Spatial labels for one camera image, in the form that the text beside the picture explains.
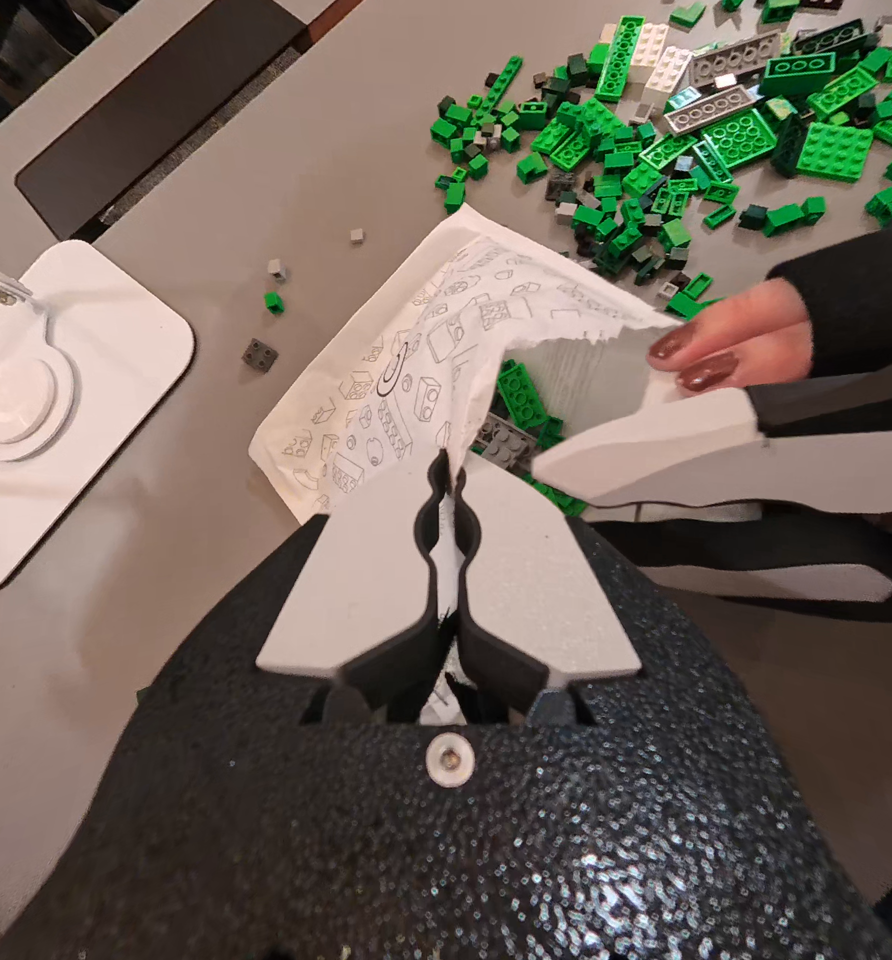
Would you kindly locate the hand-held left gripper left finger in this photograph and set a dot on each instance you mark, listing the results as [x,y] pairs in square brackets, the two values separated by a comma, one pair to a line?
[356,585]

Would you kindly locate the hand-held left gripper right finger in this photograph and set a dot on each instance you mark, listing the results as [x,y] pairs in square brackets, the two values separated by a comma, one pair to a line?
[543,592]

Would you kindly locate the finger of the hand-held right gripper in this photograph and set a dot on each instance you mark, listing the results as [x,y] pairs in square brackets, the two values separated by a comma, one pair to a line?
[678,450]
[791,585]

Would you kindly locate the white printed paper bag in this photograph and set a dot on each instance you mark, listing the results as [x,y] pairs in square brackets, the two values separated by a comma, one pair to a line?
[386,390]

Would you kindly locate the pile of green toy bricks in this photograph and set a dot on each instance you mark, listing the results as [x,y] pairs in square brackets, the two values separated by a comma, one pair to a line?
[716,135]

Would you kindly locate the person's right hand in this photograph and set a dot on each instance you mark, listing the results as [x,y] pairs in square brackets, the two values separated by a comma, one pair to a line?
[746,337]

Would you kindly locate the grey long stud plate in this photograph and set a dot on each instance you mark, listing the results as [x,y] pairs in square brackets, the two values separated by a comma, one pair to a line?
[502,442]

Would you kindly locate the green long stud plate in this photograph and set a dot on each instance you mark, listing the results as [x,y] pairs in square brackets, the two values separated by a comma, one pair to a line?
[521,391]

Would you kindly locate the dark grey square stud plate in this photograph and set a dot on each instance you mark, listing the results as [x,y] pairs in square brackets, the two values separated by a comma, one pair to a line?
[260,352]

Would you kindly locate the small green single brick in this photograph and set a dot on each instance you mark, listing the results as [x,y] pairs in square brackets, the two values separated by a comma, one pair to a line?
[273,302]

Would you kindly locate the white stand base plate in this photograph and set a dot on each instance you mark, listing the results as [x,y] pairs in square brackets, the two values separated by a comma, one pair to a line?
[101,390]

